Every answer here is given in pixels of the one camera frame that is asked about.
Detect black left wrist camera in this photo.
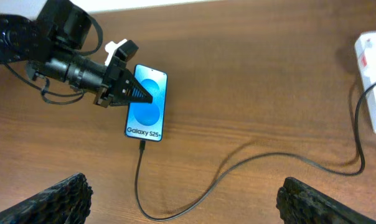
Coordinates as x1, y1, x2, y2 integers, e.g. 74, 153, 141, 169
105, 39, 139, 68

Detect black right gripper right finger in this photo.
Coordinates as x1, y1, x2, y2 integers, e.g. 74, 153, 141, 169
276, 177, 376, 224

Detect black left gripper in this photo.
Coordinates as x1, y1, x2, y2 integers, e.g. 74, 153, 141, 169
26, 52, 153, 108

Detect blue Galaxy smartphone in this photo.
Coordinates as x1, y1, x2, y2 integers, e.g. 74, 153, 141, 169
125, 64, 168, 142

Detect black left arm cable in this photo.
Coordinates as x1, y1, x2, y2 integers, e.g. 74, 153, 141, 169
2, 15, 104, 106

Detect white power strip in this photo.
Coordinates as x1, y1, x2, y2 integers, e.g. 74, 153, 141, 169
354, 30, 376, 134

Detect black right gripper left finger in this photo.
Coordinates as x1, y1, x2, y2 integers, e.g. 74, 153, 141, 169
0, 172, 93, 223

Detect black USB charging cable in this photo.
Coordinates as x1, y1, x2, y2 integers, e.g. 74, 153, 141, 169
134, 76, 376, 222

